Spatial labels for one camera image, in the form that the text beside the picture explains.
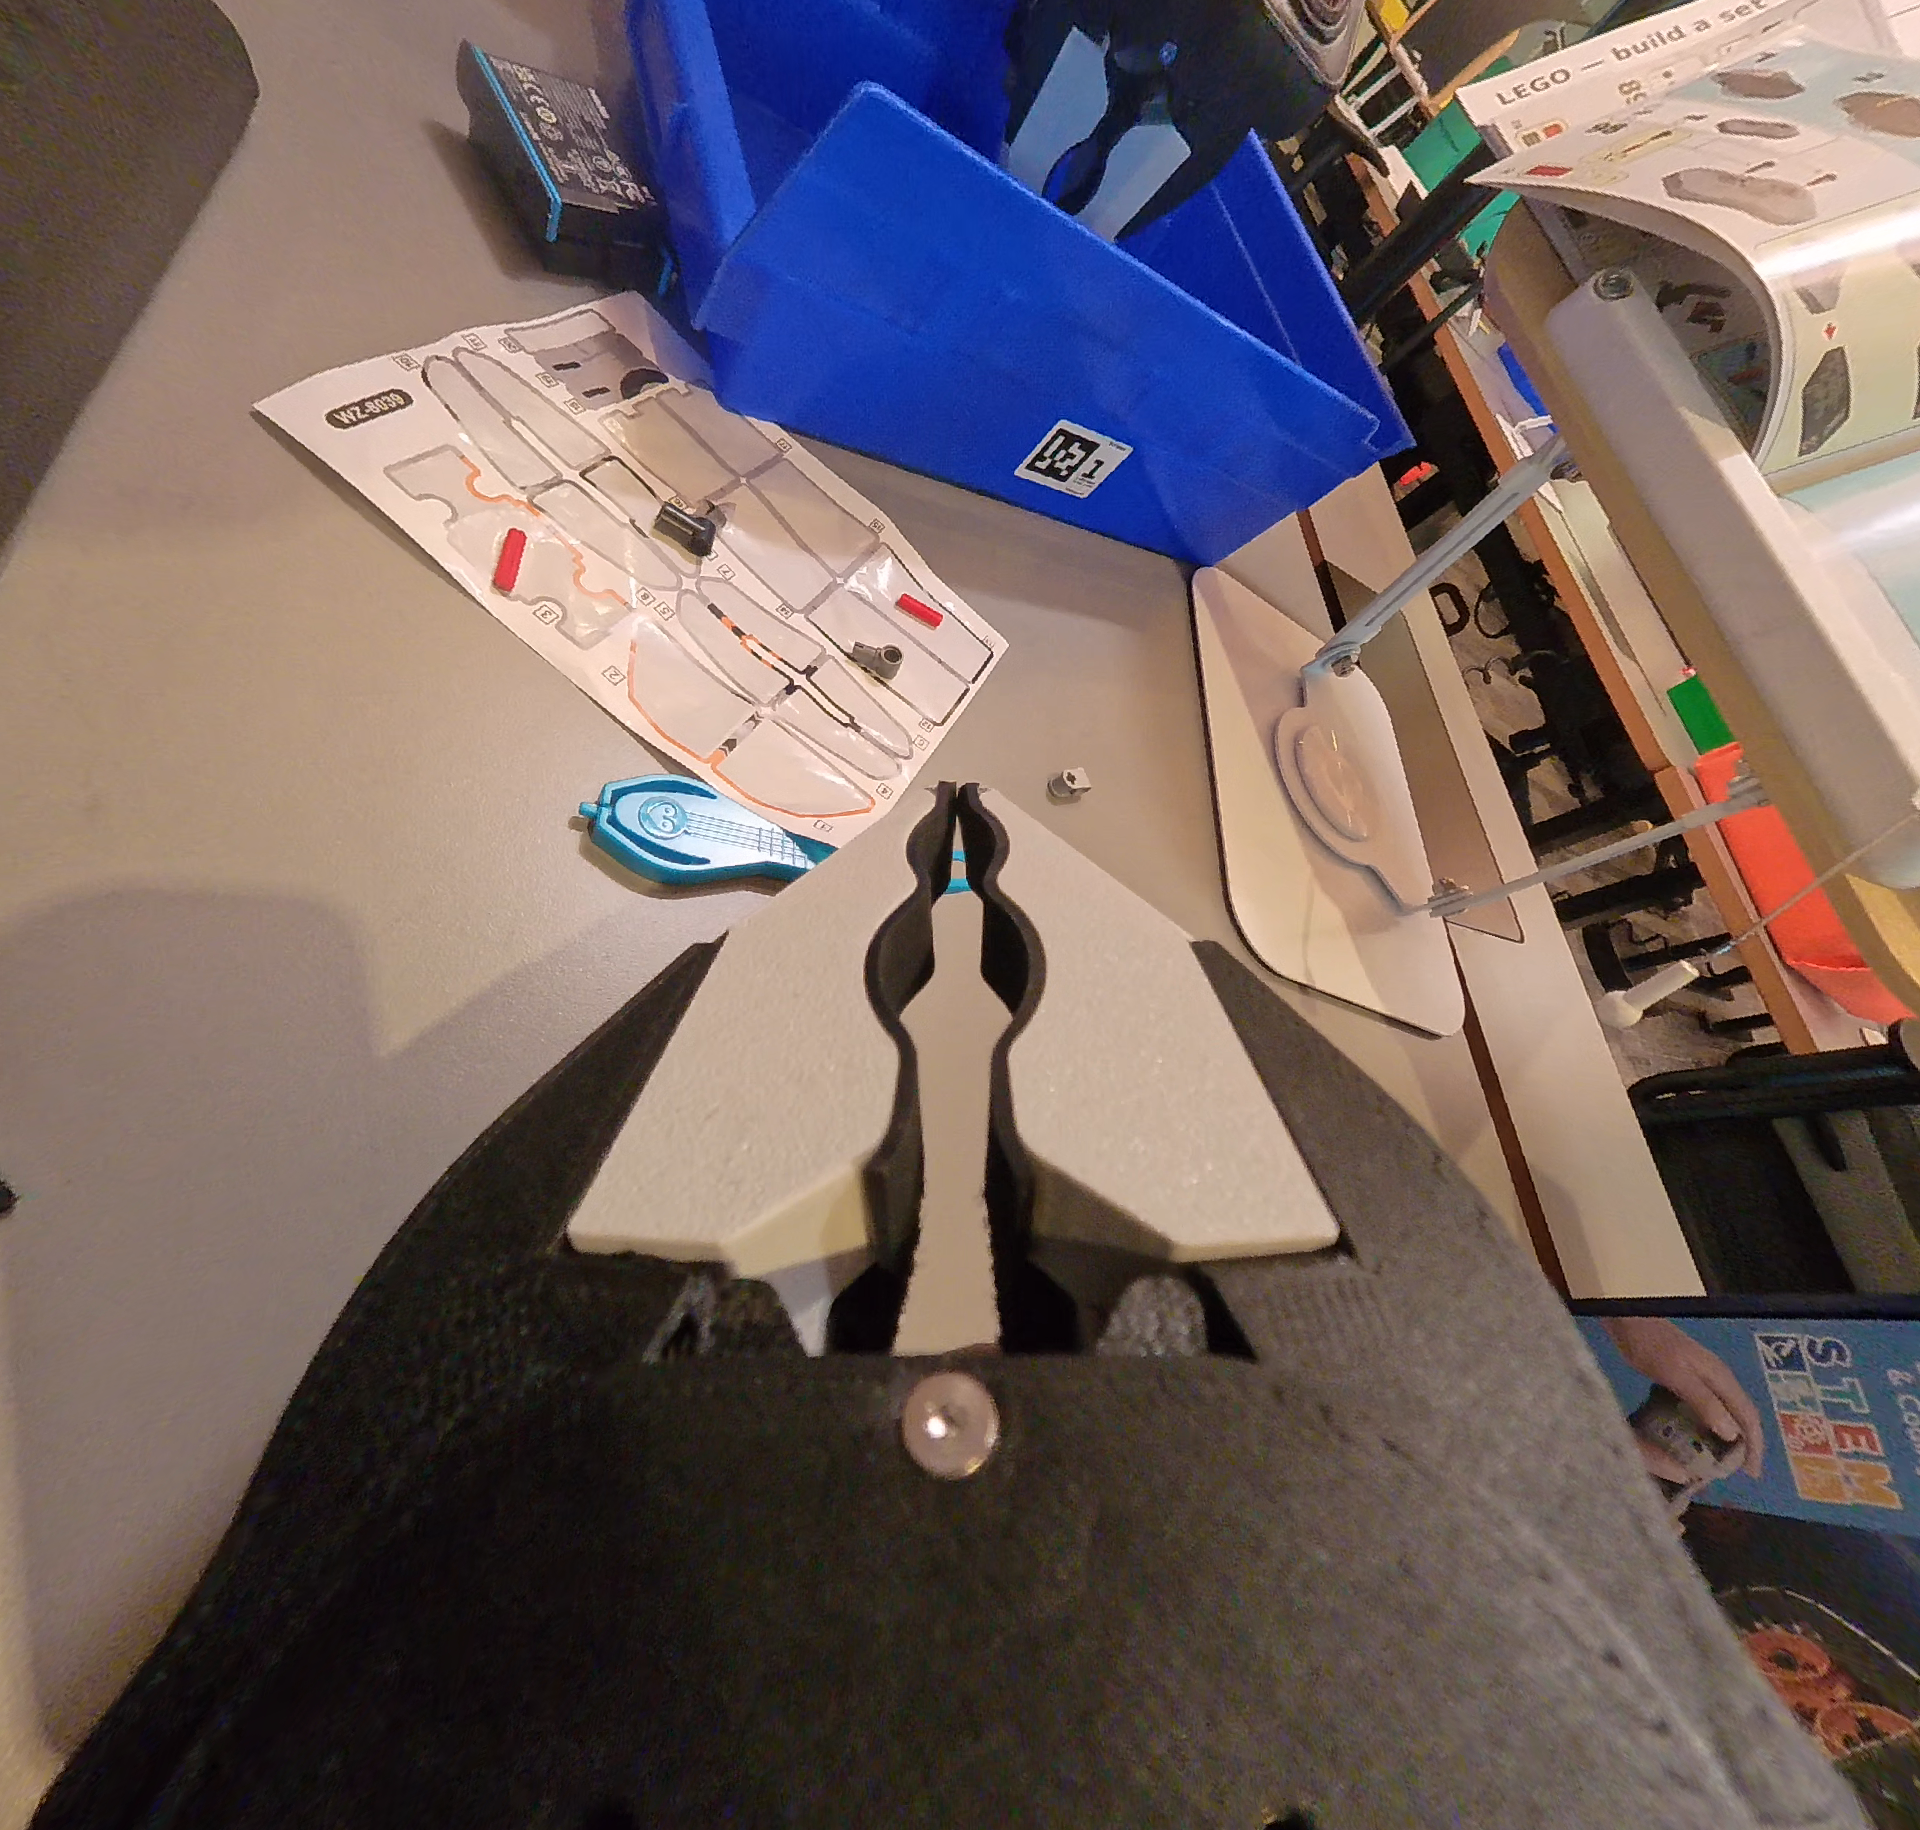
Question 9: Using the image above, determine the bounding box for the black battery pack blue-edged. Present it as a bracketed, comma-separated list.
[454, 36, 669, 288]

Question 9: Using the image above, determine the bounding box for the small white peg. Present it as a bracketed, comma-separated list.
[1597, 961, 1704, 1028]

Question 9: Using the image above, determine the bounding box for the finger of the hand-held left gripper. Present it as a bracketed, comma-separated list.
[1004, 30, 1124, 196]
[1069, 97, 1193, 243]

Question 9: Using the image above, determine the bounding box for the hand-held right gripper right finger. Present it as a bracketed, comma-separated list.
[957, 781, 1343, 1354]

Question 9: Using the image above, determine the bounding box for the black dimpled pad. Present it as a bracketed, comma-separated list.
[0, 0, 264, 543]

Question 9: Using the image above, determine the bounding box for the white document stand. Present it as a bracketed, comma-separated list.
[1190, 196, 1920, 1037]

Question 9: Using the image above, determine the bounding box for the orange bin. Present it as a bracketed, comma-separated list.
[1695, 749, 1920, 1028]

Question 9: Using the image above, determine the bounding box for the blue toy box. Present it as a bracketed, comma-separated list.
[1567, 1311, 1920, 1830]

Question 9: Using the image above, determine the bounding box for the blue brick separator tool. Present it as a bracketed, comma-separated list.
[570, 779, 983, 903]

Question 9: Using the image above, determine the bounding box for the blue plastic bin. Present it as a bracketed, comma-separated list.
[599, 0, 1418, 570]

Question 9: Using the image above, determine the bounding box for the paper instruction sheet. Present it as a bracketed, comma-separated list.
[1456, 0, 1920, 482]

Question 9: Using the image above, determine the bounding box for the green plastic tote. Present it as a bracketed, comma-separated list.
[1410, 97, 1502, 197]

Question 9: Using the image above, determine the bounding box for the clear sticker sheet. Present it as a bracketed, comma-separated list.
[253, 291, 1009, 830]

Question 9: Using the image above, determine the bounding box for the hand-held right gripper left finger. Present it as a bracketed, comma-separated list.
[568, 784, 962, 1354]

